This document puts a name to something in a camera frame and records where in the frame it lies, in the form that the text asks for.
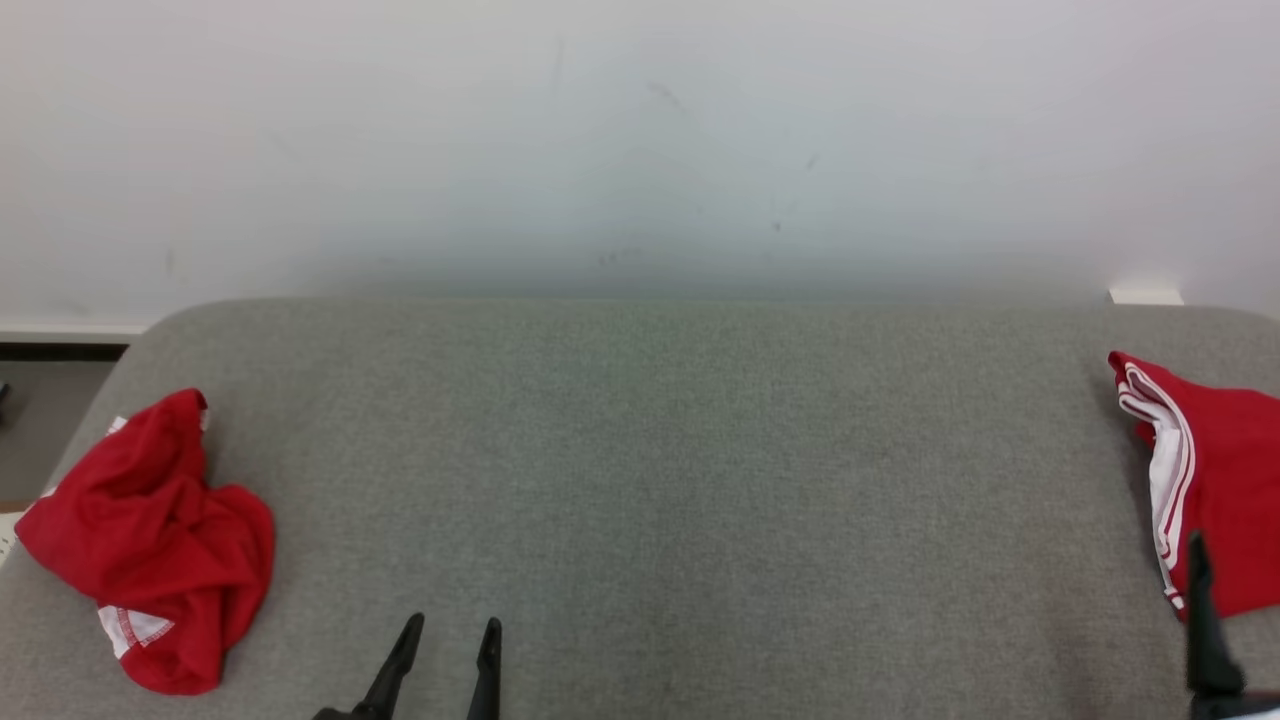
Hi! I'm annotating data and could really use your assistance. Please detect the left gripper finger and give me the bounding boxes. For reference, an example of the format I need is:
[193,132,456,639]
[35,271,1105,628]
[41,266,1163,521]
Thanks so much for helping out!
[313,612,427,720]
[465,617,504,720]

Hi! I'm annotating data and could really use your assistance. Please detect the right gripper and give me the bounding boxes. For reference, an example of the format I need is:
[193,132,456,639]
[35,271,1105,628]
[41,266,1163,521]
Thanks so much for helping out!
[1185,531,1280,720]

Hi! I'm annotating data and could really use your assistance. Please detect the red basketball jersey white sleeves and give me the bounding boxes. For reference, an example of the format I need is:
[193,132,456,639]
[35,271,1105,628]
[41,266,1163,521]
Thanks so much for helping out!
[1107,350,1280,624]

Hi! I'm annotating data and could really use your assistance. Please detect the red shorts white waistband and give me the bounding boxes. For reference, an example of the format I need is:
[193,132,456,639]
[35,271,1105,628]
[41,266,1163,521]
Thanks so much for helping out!
[14,388,277,697]

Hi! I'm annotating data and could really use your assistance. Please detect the grey fabric sofa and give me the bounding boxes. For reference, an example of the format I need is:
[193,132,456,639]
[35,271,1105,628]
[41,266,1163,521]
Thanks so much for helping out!
[0,297,1280,720]

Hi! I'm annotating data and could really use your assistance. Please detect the black baseboard strip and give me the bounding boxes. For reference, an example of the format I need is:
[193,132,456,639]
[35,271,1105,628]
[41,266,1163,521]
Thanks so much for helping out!
[0,345,130,363]

